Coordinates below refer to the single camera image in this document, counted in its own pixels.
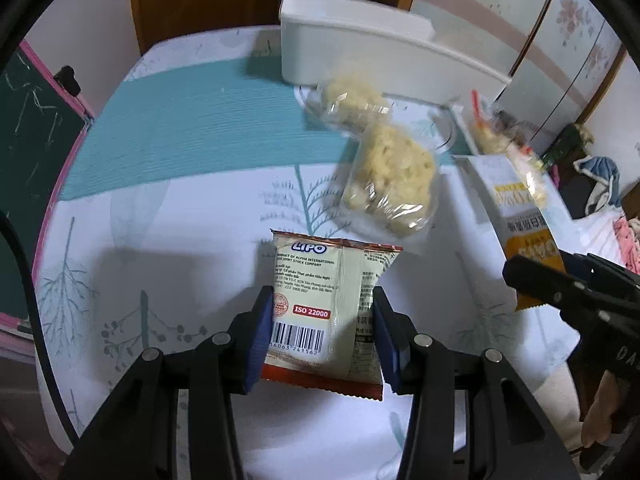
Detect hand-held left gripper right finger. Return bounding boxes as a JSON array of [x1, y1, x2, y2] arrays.
[[372, 285, 586, 480]]

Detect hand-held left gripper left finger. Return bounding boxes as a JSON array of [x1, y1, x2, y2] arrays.
[[60, 285, 275, 480]]

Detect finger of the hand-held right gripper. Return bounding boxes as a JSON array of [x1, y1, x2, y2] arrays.
[[564, 253, 640, 293], [502, 255, 621, 323]]

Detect cream barcode snack packet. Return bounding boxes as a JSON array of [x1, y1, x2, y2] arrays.
[[260, 229, 403, 402]]

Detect large white orange snack packet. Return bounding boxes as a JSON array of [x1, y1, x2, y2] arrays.
[[465, 155, 573, 313]]

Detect clear bag of mixed snacks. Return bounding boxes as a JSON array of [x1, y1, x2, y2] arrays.
[[467, 89, 551, 206]]

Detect clear popcorn snack bag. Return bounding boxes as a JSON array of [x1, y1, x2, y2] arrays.
[[340, 122, 438, 241]]

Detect round puffed corn snack pack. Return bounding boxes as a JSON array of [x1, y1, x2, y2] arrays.
[[307, 75, 393, 131]]

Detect white plastic storage box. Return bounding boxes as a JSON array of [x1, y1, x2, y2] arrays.
[[278, 0, 513, 106]]

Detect person's right hand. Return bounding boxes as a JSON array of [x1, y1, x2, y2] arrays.
[[582, 372, 626, 453]]

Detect pink knit cloth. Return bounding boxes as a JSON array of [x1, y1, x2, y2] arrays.
[[612, 215, 640, 276]]

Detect dark printed bag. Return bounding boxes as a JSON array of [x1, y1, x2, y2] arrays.
[[555, 124, 596, 181]]

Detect floral sliding door wardrobe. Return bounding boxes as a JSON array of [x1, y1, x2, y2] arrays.
[[400, 0, 631, 126]]

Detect black clip on chalkboard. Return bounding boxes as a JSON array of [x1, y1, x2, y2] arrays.
[[54, 66, 82, 98]]

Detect thick black cable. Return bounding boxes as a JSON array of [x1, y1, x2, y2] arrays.
[[0, 210, 86, 441]]

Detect green chalkboard with pink frame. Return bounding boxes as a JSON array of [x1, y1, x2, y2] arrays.
[[0, 40, 96, 333]]

